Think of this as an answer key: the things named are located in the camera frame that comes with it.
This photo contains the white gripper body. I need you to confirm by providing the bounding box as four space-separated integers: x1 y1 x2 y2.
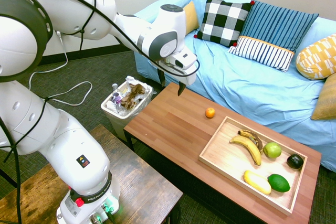
158 48 198 87

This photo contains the light wooden tray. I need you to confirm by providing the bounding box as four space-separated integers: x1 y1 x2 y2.
198 115 308 216

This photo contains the crumpled white wrapper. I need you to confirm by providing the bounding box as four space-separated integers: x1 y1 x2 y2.
125 76 138 91

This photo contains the crumpled brown paper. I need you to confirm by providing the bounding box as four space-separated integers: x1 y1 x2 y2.
120 83 146 110

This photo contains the reddish wooden coffee table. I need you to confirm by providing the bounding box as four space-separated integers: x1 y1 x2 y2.
123 82 322 224

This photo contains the clear plastic bottle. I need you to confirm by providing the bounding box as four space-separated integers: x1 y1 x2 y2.
111 83 123 112

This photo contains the plain yellow pillow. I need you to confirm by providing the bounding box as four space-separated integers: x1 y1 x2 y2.
183 0 200 35

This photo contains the black white checked pillow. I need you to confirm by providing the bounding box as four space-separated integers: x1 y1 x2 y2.
193 0 256 48

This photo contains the white trash bin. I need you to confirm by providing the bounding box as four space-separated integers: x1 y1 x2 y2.
100 76 154 143

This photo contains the light blue covered sofa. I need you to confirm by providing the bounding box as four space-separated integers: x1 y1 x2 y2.
133 0 336 169

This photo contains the navy white striped pillow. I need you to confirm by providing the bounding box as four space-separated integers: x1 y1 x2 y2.
227 36 295 73

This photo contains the brown overripe banana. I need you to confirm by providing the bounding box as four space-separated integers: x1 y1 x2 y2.
237 129 264 155

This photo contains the yellow banana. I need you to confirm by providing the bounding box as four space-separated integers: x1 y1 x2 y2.
229 135 263 166

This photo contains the dark rustic wooden table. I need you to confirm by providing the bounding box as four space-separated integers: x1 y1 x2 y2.
0 124 184 224

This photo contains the blue striped pillow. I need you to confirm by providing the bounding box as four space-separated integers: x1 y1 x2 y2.
237 0 320 53

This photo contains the green apple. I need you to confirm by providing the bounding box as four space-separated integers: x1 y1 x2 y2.
263 142 282 159

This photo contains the yellow oblong squash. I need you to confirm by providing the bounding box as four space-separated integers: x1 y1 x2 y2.
243 170 272 195

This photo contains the yellow white patterned pillow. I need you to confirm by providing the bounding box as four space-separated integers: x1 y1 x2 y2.
296 34 336 80

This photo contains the dark avocado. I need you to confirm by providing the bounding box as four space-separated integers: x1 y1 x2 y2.
286 153 304 169

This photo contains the green lime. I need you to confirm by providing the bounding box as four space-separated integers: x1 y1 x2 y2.
267 173 291 193

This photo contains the mustard woven pillow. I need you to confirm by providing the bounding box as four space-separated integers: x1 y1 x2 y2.
311 73 336 121

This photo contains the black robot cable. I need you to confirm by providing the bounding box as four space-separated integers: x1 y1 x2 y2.
0 0 201 224

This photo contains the white floor cable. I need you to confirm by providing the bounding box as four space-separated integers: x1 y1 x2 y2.
28 31 93 106

